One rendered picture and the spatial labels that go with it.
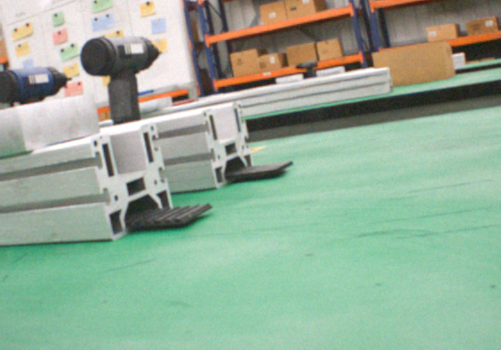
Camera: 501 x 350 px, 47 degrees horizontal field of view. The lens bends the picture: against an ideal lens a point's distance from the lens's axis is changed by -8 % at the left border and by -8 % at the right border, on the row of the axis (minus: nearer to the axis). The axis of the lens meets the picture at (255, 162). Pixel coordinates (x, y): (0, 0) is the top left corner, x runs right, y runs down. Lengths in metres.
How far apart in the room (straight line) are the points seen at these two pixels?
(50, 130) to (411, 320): 0.40
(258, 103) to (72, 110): 1.62
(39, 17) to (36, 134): 3.87
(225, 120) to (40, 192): 0.27
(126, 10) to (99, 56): 3.05
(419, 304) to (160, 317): 0.12
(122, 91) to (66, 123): 0.35
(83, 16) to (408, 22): 7.72
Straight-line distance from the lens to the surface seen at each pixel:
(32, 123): 0.55
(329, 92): 2.10
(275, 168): 0.66
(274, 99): 2.15
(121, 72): 0.93
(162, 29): 3.79
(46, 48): 4.36
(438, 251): 0.32
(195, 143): 0.66
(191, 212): 0.51
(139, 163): 0.56
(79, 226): 0.52
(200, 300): 0.31
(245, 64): 10.92
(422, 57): 2.47
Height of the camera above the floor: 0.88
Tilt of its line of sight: 7 degrees down
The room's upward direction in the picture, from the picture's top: 11 degrees counter-clockwise
